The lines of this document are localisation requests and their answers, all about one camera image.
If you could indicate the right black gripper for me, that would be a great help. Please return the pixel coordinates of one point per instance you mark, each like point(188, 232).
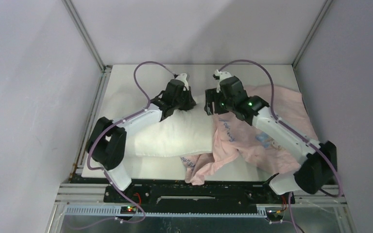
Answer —
point(212, 95)

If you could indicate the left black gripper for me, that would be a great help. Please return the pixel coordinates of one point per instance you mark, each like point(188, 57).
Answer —
point(191, 103)

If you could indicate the white pillow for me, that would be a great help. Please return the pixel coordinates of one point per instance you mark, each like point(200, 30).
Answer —
point(185, 133)

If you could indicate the pink and blue pillowcase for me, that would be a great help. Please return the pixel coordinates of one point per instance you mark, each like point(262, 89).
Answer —
point(234, 138)

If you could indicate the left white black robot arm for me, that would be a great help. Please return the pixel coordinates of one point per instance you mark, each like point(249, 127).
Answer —
point(107, 143)

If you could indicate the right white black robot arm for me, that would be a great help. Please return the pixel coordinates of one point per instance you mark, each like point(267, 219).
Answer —
point(317, 160)

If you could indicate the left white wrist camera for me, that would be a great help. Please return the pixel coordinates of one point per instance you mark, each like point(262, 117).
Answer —
point(183, 77)

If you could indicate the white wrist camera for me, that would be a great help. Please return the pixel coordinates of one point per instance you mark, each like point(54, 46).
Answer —
point(183, 77)
point(219, 76)

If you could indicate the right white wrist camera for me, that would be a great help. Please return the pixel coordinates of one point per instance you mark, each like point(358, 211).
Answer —
point(219, 76)

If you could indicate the left aluminium frame post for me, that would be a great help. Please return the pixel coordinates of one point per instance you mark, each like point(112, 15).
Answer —
point(83, 32)

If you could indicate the aluminium frame post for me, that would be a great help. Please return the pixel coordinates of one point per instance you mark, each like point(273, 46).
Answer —
point(83, 32)
point(312, 31)

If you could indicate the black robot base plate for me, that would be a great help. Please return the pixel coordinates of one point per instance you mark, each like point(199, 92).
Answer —
point(212, 196)

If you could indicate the right aluminium frame post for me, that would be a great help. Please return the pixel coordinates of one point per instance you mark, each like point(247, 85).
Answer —
point(312, 31)

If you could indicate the grey slotted cable duct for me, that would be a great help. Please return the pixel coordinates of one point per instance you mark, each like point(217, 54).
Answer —
point(118, 210)

